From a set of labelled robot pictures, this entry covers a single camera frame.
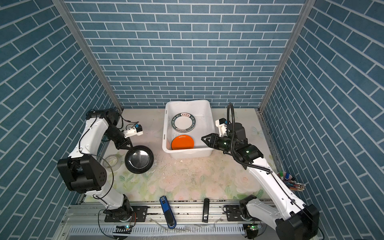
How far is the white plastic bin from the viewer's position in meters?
0.97

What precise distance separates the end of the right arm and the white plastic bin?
25 centimetres

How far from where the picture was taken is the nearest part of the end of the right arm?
559mm
